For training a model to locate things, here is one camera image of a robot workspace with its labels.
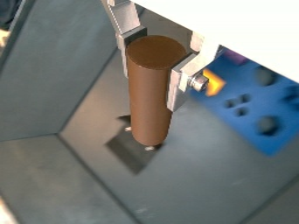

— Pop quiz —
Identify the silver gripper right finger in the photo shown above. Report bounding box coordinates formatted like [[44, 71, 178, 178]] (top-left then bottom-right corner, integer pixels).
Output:
[[167, 32, 223, 112]]

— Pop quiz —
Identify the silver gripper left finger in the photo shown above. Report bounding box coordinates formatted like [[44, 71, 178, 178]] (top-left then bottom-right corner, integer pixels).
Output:
[[100, 0, 147, 74]]

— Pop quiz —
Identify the brown wooden cylinder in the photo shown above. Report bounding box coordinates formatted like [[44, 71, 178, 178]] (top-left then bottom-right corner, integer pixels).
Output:
[[125, 35, 186, 146]]

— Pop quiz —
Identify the blue foam shape-sorter board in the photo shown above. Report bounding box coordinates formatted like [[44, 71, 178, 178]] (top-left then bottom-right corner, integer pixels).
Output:
[[191, 52, 299, 155]]

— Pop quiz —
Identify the yellow notched block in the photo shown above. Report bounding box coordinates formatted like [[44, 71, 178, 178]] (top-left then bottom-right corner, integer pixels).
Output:
[[203, 69, 227, 97]]

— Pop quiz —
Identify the purple rectangular block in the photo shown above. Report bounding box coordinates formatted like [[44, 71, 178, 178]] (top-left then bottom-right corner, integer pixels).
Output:
[[226, 49, 248, 65]]

